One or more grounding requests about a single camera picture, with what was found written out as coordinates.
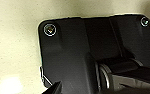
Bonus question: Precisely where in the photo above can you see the dark robot base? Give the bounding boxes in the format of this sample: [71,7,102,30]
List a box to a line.
[37,13,150,94]

